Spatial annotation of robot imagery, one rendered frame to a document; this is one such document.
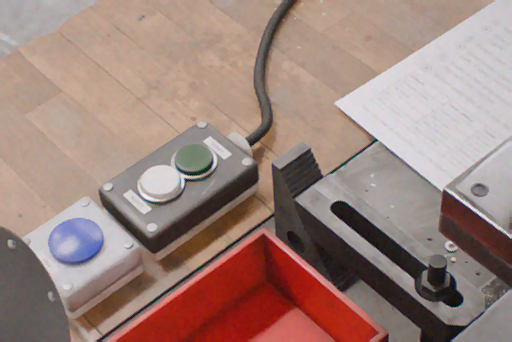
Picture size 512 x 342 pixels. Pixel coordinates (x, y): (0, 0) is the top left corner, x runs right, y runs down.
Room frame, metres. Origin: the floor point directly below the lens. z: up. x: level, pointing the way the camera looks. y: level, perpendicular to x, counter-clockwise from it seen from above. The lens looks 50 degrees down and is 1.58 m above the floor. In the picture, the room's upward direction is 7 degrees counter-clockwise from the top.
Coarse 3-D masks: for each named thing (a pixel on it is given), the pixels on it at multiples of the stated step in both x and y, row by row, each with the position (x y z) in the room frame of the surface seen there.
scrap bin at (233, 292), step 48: (192, 288) 0.45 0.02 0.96; (240, 288) 0.47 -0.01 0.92; (288, 288) 0.47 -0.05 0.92; (336, 288) 0.43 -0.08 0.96; (144, 336) 0.43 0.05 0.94; (192, 336) 0.45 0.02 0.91; (240, 336) 0.44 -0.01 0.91; (288, 336) 0.44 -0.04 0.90; (336, 336) 0.43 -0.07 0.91; (384, 336) 0.39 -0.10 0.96
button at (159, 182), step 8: (152, 168) 0.58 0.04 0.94; (160, 168) 0.58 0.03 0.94; (168, 168) 0.58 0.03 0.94; (144, 176) 0.57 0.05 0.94; (152, 176) 0.57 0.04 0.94; (160, 176) 0.57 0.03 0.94; (168, 176) 0.57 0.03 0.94; (176, 176) 0.57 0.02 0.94; (144, 184) 0.56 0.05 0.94; (152, 184) 0.56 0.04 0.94; (160, 184) 0.56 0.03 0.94; (168, 184) 0.56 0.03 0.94; (176, 184) 0.56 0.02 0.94; (144, 192) 0.56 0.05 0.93; (152, 192) 0.55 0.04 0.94; (160, 192) 0.55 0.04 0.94; (168, 192) 0.55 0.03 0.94
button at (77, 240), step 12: (60, 228) 0.53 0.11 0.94; (72, 228) 0.53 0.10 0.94; (84, 228) 0.53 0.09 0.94; (96, 228) 0.53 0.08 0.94; (48, 240) 0.52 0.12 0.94; (60, 240) 0.52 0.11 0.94; (72, 240) 0.52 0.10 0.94; (84, 240) 0.52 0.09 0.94; (96, 240) 0.52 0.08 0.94; (60, 252) 0.51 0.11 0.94; (72, 252) 0.51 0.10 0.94; (84, 252) 0.51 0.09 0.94; (96, 252) 0.51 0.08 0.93; (72, 264) 0.50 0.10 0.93
